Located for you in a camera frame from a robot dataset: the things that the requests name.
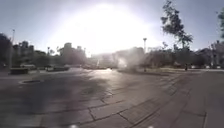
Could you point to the manhole cover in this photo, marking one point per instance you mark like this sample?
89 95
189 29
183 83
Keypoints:
31 81

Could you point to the low planter with bushes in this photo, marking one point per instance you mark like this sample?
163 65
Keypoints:
57 68

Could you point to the tall leafy tree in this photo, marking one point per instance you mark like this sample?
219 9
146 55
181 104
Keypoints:
175 26

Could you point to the street lamp pole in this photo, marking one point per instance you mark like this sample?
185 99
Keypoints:
145 50
12 43

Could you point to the low dark planter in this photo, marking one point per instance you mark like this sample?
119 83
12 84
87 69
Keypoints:
19 70

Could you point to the tall stepped building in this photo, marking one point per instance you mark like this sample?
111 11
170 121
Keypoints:
71 53

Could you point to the wide building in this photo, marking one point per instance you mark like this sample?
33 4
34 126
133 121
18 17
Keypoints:
130 56

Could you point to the grey stone paved plaza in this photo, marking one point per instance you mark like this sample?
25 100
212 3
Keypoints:
110 100

